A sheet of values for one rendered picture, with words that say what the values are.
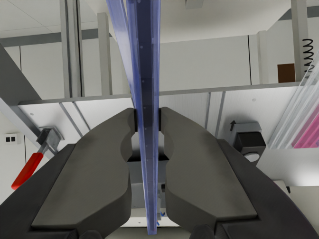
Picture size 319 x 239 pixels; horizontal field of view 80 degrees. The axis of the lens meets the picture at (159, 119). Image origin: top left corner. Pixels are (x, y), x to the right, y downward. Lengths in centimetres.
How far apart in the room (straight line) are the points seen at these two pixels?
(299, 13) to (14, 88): 79
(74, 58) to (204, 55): 163
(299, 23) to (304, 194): 53
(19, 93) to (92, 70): 185
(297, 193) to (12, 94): 76
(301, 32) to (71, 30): 69
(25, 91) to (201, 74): 178
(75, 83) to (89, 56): 168
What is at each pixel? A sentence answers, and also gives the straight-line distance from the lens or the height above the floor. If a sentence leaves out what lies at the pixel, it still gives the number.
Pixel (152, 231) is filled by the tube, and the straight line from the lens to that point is 33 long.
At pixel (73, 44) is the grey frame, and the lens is 61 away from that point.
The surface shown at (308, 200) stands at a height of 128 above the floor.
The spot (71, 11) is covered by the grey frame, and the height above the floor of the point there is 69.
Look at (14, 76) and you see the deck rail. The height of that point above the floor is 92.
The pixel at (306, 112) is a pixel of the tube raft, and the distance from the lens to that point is 35.
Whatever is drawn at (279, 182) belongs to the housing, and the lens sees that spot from 56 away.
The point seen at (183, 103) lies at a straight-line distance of 29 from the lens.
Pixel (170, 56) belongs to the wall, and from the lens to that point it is 206.
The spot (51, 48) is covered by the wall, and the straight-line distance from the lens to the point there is 248.
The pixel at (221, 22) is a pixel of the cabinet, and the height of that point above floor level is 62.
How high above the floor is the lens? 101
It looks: level
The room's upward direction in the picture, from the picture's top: 177 degrees clockwise
